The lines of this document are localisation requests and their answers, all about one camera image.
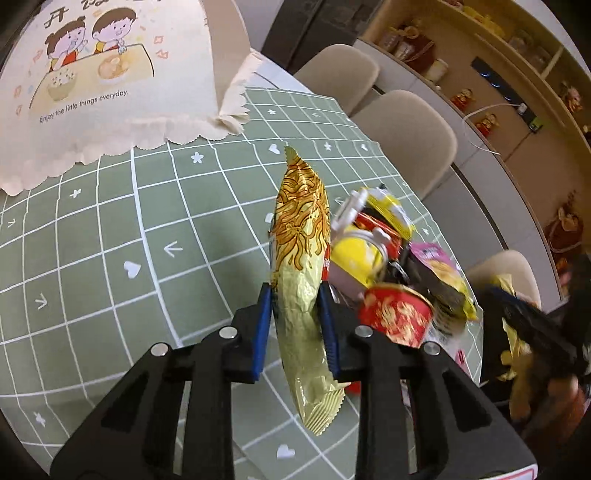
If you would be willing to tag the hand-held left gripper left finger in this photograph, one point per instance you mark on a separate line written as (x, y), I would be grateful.
(262, 332)

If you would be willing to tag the beige chair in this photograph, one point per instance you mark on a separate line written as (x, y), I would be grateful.
(406, 129)
(503, 267)
(341, 74)

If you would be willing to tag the yellow snack packet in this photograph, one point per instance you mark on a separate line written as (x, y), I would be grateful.
(355, 258)

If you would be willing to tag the gold wrapper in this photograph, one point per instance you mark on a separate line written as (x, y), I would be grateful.
(509, 364)

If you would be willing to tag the gold noodle snack packet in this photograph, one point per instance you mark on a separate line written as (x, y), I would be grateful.
(300, 240)

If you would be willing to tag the pink chips packet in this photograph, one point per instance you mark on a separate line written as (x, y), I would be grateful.
(438, 263)

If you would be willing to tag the cream cartoon print paper bag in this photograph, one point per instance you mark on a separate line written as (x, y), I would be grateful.
(115, 69)

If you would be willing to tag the red figurine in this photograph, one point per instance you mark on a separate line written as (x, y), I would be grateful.
(487, 123)
(463, 98)
(572, 96)

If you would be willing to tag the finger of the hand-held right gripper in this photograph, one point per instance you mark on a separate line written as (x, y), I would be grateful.
(535, 330)

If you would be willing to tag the person's right forearm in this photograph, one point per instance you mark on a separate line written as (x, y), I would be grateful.
(554, 392)

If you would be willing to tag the green grid tablecloth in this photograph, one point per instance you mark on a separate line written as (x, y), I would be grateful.
(161, 221)

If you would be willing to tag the brown doll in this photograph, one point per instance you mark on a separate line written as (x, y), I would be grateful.
(415, 46)
(563, 228)

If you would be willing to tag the dark cabinet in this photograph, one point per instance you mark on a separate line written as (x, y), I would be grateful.
(314, 27)

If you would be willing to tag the black power strip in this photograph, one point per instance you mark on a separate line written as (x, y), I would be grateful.
(503, 90)

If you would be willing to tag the red gold patterned packet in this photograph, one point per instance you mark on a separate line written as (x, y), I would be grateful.
(397, 314)

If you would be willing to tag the wooden wall shelf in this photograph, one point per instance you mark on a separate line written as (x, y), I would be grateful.
(508, 27)

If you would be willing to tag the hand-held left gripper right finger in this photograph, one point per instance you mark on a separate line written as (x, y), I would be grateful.
(330, 341)

